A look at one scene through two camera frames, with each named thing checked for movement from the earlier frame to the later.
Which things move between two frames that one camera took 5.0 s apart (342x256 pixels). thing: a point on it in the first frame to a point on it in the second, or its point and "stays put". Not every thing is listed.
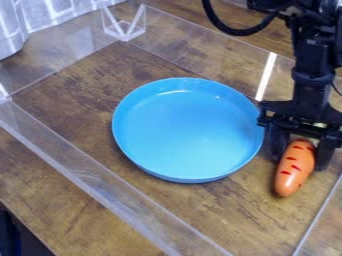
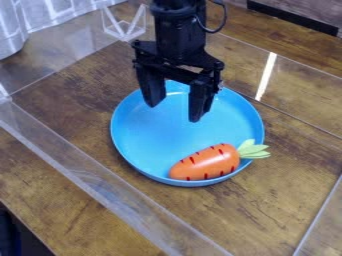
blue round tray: x=188 y=130 stays put
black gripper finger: x=328 y=143 to x=201 y=92
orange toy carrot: x=293 y=167 to x=215 y=161
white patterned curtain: x=20 y=15 stays put
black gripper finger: x=277 y=136 to x=152 y=82
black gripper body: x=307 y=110 to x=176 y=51
